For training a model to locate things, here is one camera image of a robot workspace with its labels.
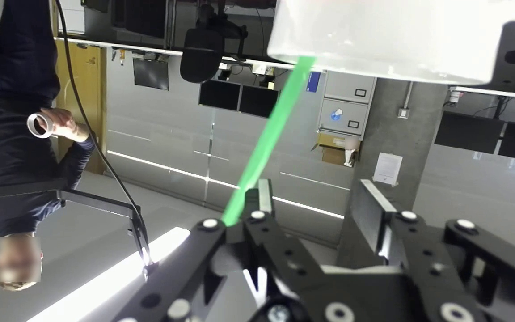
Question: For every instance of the wooden door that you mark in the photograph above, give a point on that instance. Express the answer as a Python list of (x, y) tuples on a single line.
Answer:
[(81, 90)]

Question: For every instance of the white tape roll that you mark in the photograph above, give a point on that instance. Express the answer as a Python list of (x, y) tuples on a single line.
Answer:
[(36, 126)]

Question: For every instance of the green straw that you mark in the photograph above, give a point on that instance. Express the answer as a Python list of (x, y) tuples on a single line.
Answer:
[(268, 137)]

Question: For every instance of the grey drawer cabinet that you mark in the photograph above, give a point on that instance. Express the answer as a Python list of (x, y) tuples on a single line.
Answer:
[(347, 108)]

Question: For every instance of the white paper sign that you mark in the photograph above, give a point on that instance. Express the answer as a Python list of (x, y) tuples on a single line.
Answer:
[(386, 169)]

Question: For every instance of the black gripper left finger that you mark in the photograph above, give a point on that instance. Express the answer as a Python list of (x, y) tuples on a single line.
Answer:
[(258, 203)]

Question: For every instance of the person in dark clothes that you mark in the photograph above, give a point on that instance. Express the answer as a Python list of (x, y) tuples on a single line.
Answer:
[(7, 60)]

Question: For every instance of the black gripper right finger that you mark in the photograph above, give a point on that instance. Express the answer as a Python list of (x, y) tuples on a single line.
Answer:
[(383, 226)]

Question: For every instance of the white mug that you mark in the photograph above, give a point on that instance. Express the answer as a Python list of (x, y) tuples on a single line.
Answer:
[(388, 37)]

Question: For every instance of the small brown cardboard box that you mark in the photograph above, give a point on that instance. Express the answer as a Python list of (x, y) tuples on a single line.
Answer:
[(331, 149)]

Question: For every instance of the person's hand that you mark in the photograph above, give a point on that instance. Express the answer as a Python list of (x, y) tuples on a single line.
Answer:
[(66, 126)]

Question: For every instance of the black office chair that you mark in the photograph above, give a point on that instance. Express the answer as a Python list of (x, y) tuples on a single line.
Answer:
[(206, 51)]

